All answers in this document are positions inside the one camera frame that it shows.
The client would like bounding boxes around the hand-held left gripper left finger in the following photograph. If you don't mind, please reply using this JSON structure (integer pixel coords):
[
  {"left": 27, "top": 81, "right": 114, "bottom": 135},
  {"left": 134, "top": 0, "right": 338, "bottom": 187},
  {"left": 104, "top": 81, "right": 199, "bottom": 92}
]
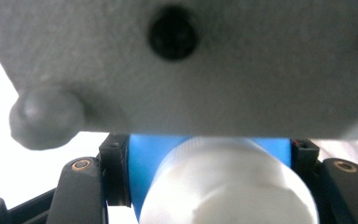
[{"left": 98, "top": 133, "right": 132, "bottom": 208}]

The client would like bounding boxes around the white table mat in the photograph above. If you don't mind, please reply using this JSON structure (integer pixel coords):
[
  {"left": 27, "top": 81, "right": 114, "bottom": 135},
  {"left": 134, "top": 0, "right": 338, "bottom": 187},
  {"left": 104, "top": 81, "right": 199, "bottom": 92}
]
[{"left": 0, "top": 29, "right": 358, "bottom": 224}]

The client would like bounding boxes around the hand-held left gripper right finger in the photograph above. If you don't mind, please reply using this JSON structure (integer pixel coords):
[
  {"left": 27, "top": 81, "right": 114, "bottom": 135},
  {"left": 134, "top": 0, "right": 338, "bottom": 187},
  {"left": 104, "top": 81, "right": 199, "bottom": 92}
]
[{"left": 290, "top": 137, "right": 322, "bottom": 178}]

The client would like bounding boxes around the blue bottle with white cap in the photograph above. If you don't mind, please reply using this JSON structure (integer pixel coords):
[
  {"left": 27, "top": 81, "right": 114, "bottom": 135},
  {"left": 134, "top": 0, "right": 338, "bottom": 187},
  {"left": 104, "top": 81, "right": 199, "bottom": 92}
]
[{"left": 127, "top": 133, "right": 322, "bottom": 224}]

